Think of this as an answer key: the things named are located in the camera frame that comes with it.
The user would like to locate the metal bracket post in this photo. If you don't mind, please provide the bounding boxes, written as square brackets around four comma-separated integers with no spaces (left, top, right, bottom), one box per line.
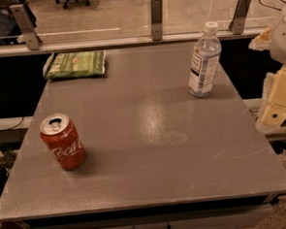
[11,4,41,50]
[150,0,163,41]
[229,0,252,35]

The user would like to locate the green jalapeno chip bag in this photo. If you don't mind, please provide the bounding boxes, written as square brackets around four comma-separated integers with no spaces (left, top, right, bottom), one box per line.
[43,49,106,80]

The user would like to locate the clear plastic water bottle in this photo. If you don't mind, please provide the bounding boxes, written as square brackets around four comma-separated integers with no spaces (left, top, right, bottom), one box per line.
[188,21,222,98]

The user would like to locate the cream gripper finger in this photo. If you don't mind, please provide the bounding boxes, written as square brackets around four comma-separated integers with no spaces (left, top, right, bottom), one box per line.
[248,26,271,51]
[257,64,286,128]

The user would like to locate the middle metal bracket post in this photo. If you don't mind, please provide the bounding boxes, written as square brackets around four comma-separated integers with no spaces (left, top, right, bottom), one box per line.
[150,0,163,41]

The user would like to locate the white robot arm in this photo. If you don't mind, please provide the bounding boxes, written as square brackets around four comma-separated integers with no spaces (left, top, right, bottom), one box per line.
[248,5,286,131]

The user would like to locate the left metal bracket post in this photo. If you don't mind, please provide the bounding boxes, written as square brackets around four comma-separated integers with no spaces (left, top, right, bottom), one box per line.
[11,4,41,50]

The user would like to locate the right metal bracket post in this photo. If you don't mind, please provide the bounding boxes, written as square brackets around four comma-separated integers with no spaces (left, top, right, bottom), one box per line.
[229,0,252,35]

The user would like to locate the red Coca-Cola can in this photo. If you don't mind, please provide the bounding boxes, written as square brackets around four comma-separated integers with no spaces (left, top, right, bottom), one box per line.
[40,113,86,171]

